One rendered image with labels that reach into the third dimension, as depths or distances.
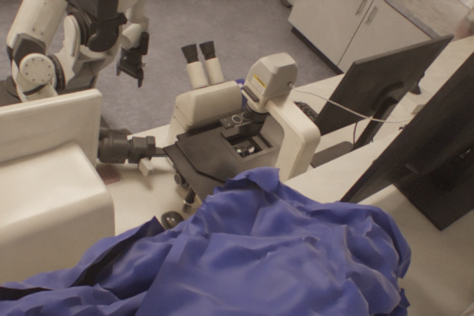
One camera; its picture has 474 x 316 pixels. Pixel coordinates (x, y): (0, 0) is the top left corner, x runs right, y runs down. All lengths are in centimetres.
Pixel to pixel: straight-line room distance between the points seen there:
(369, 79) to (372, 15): 202
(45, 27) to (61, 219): 66
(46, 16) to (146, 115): 156
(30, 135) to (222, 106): 73
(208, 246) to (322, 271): 15
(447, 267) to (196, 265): 55
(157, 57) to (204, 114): 188
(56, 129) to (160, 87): 220
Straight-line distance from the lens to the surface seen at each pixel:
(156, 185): 152
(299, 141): 116
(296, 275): 60
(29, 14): 134
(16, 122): 84
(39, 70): 133
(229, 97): 146
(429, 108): 73
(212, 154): 136
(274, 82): 118
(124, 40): 198
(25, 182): 83
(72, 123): 87
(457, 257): 105
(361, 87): 148
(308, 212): 75
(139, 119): 279
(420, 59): 168
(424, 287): 95
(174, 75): 316
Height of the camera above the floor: 192
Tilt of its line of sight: 43 degrees down
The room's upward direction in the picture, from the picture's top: 25 degrees clockwise
